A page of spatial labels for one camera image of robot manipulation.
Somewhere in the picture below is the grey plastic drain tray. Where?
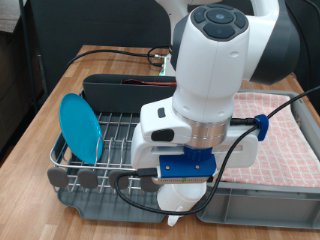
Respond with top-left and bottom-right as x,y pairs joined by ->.
49,91 -> 168,224

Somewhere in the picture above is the blue plate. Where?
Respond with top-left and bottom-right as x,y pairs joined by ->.
58,92 -> 104,165

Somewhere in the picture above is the white mug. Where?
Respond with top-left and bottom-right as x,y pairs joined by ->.
156,181 -> 208,228

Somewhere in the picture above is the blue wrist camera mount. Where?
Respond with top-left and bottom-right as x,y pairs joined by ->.
151,145 -> 218,185

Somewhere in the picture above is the dark background furniture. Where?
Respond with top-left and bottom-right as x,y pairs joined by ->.
0,29 -> 44,161

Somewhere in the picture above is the black metal pole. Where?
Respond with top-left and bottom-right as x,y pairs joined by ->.
18,0 -> 39,113

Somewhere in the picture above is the blue cable clip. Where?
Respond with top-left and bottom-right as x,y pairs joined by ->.
253,113 -> 270,142

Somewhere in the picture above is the black camera cable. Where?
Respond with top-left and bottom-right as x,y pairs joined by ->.
114,84 -> 320,216

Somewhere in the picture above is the dark grey cutlery holder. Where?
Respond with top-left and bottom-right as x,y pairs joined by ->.
82,73 -> 178,116

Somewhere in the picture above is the thick black cable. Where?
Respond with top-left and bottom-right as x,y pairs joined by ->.
64,45 -> 173,71

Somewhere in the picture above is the pink checked cloth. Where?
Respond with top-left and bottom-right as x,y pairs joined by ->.
218,91 -> 320,188

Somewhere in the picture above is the metal wire dish rack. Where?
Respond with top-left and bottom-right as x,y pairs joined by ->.
46,89 -> 168,198

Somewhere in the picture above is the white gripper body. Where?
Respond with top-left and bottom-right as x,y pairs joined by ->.
130,124 -> 260,170

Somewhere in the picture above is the red-brown wooden spoon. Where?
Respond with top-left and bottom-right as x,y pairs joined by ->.
121,78 -> 178,88

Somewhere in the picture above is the grey plastic crate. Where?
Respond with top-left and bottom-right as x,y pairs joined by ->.
196,89 -> 320,230

